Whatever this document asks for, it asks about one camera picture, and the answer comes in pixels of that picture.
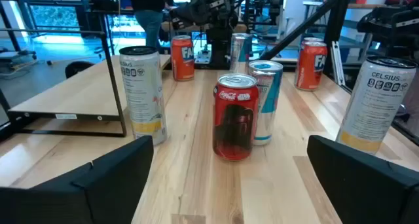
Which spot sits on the wooden shelf black metal frame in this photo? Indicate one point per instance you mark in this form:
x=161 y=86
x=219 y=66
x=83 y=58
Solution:
x=82 y=93

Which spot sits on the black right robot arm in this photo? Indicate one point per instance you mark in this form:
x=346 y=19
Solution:
x=219 y=44

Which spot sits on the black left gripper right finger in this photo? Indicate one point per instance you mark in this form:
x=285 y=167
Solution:
x=366 y=191

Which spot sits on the white flat panel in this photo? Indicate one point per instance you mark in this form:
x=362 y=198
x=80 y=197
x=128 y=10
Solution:
x=338 y=63

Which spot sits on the black office chair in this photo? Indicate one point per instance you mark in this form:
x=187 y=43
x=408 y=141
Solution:
x=77 y=69

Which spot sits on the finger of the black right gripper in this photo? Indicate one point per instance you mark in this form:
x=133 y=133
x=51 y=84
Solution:
x=191 y=12

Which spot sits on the person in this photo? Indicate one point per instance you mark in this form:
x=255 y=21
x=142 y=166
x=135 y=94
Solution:
x=149 y=14

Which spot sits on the blue silver Red Bull can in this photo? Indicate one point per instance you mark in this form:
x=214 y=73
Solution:
x=240 y=50
x=271 y=96

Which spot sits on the white Celsius can black lid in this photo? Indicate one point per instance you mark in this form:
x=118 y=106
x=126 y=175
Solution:
x=376 y=106
x=144 y=96

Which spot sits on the orange Fanta can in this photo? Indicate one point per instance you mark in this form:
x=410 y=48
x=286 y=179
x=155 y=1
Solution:
x=182 y=60
x=309 y=70

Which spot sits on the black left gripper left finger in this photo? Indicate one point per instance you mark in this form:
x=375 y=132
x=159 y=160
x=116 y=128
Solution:
x=98 y=191

